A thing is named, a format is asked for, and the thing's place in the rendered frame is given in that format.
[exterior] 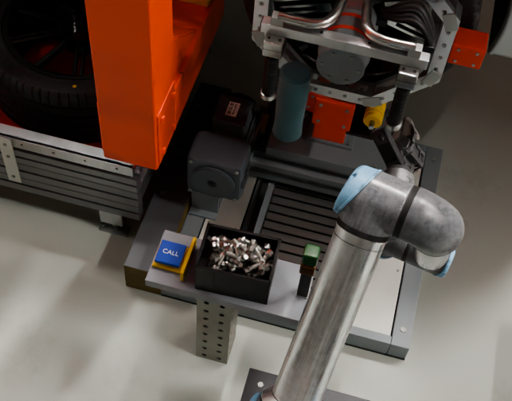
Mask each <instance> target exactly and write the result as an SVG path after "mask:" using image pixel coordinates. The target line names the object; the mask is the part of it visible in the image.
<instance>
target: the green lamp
mask: <svg viewBox="0 0 512 401"><path fill-rule="evenodd" d="M320 251H321V247H320V246H316V245H314V244H310V243H306V245H305V248H304V251H303V257H302V261H301V262H302V263H304V264H307V265H311V266H314V267H316V266H317V263H318V260H319V255H320Z"/></svg>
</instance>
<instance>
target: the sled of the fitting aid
mask: <svg viewBox="0 0 512 401"><path fill-rule="evenodd" d="M275 114H276V98H275V99H274V100H272V101H269V102H268V106H267V109H266V111H265V113H264V117H263V119H262V122H261V124H260V129H259V131H258V134H257V136H256V140H255V143H254V146H253V148H252V152H251V155H250V166H249V172H248V174H249V175H252V176H256V177H262V178H265V179H268V180H272V181H278V182H281V183H284V184H288V185H294V186H297V187H300V188H304V189H309V190H313V191H316V192H320V193H325V194H329V195H332V196H336V197H338V195H339V193H340V192H341V190H342V188H343V186H344V185H345V183H346V182H347V180H348V179H349V177H350V176H349V175H345V174H342V173H336V172H332V171H329V170H325V169H320V168H316V167H313V166H309V165H304V164H300V163H297V162H291V161H288V160H284V159H281V158H275V157H271V156H267V155H265V151H266V146H267V144H268V139H269V137H270V134H271V132H272V128H273V124H274V120H275Z"/></svg>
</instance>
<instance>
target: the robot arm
mask: <svg viewBox="0 0 512 401"><path fill-rule="evenodd" d="M370 135H371V137H372V139H373V141H374V143H375V145H376V147H377V149H378V151H379V153H380V155H381V157H382V159H383V161H384V163H385V165H386V167H387V170H385V171H384V172H382V170H380V169H379V170H378V169H374V168H372V167H369V166H367V165H361V166H359V167H358V168H356V170H355V171H353V173H352V174H351V175H350V177H349V179H348V180H347V182H346V183H345V185H344V186H343V188H342V190H341V192H340V193H339V195H338V198H337V200H336V201H335V203H334V207H333V210H334V212H335V213H337V214H339V215H338V218H337V221H336V227H335V229H334V232H333V235H332V237H331V239H330V242H329V245H328V248H327V249H326V253H325V255H324V258H323V260H322V263H321V266H320V268H319V272H318V273H317V276H316V278H315V282H314V284H313V286H312V288H311V292H310V294H309V297H308V299H307V303H306V305H305V307H304V309H303V313H302V315H301V318H300V319H299V323H298V325H297V328H296V330H295V333H294V336H293V338H292V340H291V343H290V346H289V349H288V350H287V354H286V356H285V359H284V361H283V364H282V367H281V369H280V371H279V375H278V377H277V380H276V383H275V385H272V386H269V387H266V388H265V389H264V390H263V392H262V393H259V392H257V393H256V394H255V395H254V396H253V397H252V398H251V399H250V401H322V397H323V396H324V394H325V391H326V388H327V386H328V383H329V382H330V378H331V376H332V374H333V372H334V369H335V366H336V364H337V362H338V358H339V357H340V354H341V352H342V349H343V347H344V344H345V343H346V339H347V337H348V335H349V332H350V330H351V327H352V325H353V323H354V319H355V318H356V315H357V313H358V310H359V308H360V305H361V303H362V300H363V298H364V296H365V292H366V290H367V288H368V286H369V283H370V280H371V278H372V276H373V273H374V271H375V268H376V266H377V263H378V261H379V259H390V258H392V257H393V258H395V259H399V260H400V261H403V262H405V263H408V264H410V265H413V266H414V267H417V268H420V269H421V270H423V271H427V272H428V273H430V274H432V275H434V276H438V277H441V278H442V277H443V276H445V275H446V273H447V272H448V269H449V267H450V266H451V262H452V260H453V258H454V256H455V249H456V248H457V247H458V246H459V245H460V244H461V242H462V239H463V235H464V222H463V218H462V216H461V215H460V214H459V211H458V210H457V209H456V208H455V207H454V206H453V205H452V204H450V203H449V202H447V201H446V200H445V199H443V198H442V197H439V196H437V195H436V194H435V193H432V192H430V191H428V190H427V189H424V188H421V187H419V186H416V185H415V177H414V176H413V174H414V172H415V173H416V172H417V171H418V169H421V168H423V165H424V157H425V153H424V151H423V150H422V149H421V148H420V147H419V146H418V145H415V144H414V143H415V141H416V140H419V139H420V136H419V134H418V132H417V131H416V128H415V127H414V124H413V121H412V120H411V119H410V118H409V117H407V118H404V119H402V125H401V128H400V130H398V131H393V132H392V134H391V133H390V131H389V130H388V129H387V128H386V127H385V126H383V127H380V128H378V129H376V130H373V131H372V132H371V134H370ZM422 159H423V161H422ZM418 166H419V167H418ZM416 167H418V168H416Z"/></svg>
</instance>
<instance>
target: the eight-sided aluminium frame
mask: <svg viewBox="0 0 512 401"><path fill-rule="evenodd" d="M427 2H428V3H429V5H430V6H431V7H432V8H433V9H434V11H435V12H436V13H437V15H438V16H439V17H440V19H441V20H442V23H441V26H440V30H439V32H438V36H437V39H436V47H435V50H434V53H433V54H432V55H431V58H430V62H429V65H428V69H427V70H424V69H420V72H419V76H418V80H417V82H416V86H415V89H414V90H413V91H410V93H413V92H415V91H419V90H420V89H423V88H426V87H431V86H432V85H433V84H437V83H439V82H440V79H441V77H442V76H443V72H444V67H445V64H446V62H447V60H448V56H449V53H450V51H451V47H452V44H453V41H454V39H455V35H456V33H457V31H458V30H459V23H460V20H461V16H462V11H463V6H462V5H461V4H460V2H459V0H427ZM272 4H273V0H255V4H254V14H253V23H252V39H253V40H254V41H255V43H256V45H257V46H259V47H260V48H261V49H262V48H263V43H264V38H265V36H266V33H263V32H260V23H261V20H262V17H263V16H269V17H271V16H272ZM262 50H263V49H262ZM292 61H297V62H301V63H304V64H305V65H307V63H306V62H305V61H304V60H303V59H302V58H301V57H300V56H299V54H298V53H297V52H296V51H295V50H294V49H293V48H292V47H291V46H290V45H289V44H288V43H287V44H286V46H285V49H284V51H283V55H282V58H281V59H280V60H279V67H278V68H279V69H280V68H281V67H282V66H283V65H284V64H286V63H288V62H292ZM307 66H308V65H307ZM308 67H309V66H308ZM309 68H310V67H309ZM310 70H311V73H312V76H311V80H310V87H309V93H310V92H311V91H312V92H314V93H317V94H319V95H324V96H327V97H331V98H335V99H340V100H344V101H348V102H351V103H357V104H361V105H363V107H376V106H381V105H382V104H383V103H387V102H389V101H392V100H393V97H394V95H395V91H396V89H397V87H395V81H396V78H397V74H396V75H393V76H390V77H388V78H385V79H383V80H380V81H377V82H376V83H370V82H367V81H364V80H359V81H357V82H355V83H353V84H335V83H332V82H330V81H329V80H327V79H325V78H324V77H323V76H322V75H321V74H320V73H319V71H318V70H316V69H313V68H310Z"/></svg>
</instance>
